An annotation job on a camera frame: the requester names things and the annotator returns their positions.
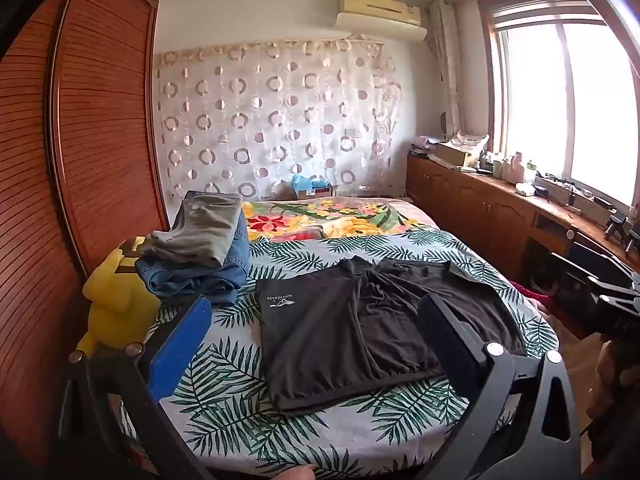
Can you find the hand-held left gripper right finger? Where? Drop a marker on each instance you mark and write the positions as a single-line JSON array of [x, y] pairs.
[[450, 340]]

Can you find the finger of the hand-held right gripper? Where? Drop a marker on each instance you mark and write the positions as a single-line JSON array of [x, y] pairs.
[[615, 285], [580, 267]]

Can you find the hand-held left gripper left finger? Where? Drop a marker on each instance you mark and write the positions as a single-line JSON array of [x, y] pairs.
[[180, 345]]

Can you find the black pants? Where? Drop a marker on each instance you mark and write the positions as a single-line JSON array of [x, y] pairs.
[[350, 320]]

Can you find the person's right forearm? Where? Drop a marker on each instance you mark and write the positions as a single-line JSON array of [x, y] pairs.
[[615, 450]]

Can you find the grey folded pants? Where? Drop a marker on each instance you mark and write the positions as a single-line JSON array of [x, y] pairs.
[[200, 225]]

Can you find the person's right hand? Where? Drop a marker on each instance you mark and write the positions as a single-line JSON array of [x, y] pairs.
[[612, 380]]

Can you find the person's left hand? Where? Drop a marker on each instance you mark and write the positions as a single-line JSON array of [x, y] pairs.
[[295, 474]]

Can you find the red cloth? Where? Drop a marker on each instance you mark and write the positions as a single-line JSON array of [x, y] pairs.
[[532, 295]]

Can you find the small black tripod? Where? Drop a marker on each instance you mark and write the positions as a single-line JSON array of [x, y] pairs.
[[615, 225]]

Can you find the blue jeans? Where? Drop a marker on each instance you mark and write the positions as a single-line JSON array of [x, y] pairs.
[[210, 280]]

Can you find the yellow plush toy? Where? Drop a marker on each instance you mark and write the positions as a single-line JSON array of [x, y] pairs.
[[117, 305]]

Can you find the white plastic bottle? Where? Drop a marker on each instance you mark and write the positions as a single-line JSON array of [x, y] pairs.
[[515, 167]]

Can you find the wooden cabinet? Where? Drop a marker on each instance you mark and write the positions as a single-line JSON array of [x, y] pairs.
[[475, 210]]

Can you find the leaf print bed sheet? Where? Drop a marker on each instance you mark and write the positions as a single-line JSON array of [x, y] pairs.
[[300, 435]]

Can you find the wooden framed window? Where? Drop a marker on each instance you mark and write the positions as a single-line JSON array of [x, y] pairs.
[[560, 100]]

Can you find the brown cardboard box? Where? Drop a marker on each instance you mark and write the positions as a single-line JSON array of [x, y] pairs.
[[455, 154]]

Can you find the newspaper stack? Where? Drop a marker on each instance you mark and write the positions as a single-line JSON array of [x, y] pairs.
[[470, 139]]

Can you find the floral blanket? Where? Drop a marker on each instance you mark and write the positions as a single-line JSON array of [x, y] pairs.
[[320, 217]]

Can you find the cardboard box with blue bag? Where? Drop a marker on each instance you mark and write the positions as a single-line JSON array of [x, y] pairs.
[[310, 187]]

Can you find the wooden slatted wardrobe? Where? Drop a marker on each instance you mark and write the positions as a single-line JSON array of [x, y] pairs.
[[75, 135]]

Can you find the beige window curtain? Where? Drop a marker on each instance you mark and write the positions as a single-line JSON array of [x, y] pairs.
[[447, 65]]

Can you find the circle pattern sheer curtain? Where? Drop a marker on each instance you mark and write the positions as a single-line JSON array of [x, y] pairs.
[[260, 110]]

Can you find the beige air conditioner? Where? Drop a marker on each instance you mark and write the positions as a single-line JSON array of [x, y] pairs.
[[380, 15]]

